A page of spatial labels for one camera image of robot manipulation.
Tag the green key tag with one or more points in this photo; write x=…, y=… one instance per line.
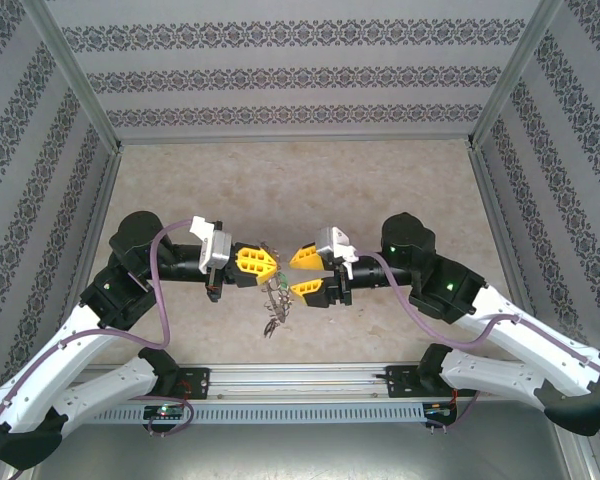
x=280, y=281

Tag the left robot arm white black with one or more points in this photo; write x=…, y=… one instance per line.
x=30, y=370

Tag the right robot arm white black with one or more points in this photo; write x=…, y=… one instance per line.
x=530, y=340

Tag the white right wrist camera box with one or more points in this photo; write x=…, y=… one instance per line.
x=330, y=240

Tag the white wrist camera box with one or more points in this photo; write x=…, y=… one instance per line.
x=330, y=240
x=212, y=250

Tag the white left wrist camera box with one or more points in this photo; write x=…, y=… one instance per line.
x=212, y=250

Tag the aluminium frame side rail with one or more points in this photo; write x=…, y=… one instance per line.
x=495, y=215
x=98, y=215

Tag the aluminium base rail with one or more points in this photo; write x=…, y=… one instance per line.
x=300, y=382

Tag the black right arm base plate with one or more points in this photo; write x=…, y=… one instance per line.
x=400, y=382

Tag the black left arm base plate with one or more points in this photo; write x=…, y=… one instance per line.
x=200, y=382

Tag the aluminium frame bottom rail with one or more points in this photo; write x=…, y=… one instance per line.
x=295, y=140

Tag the aluminium frame post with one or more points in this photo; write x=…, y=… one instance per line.
x=512, y=80
x=77, y=80

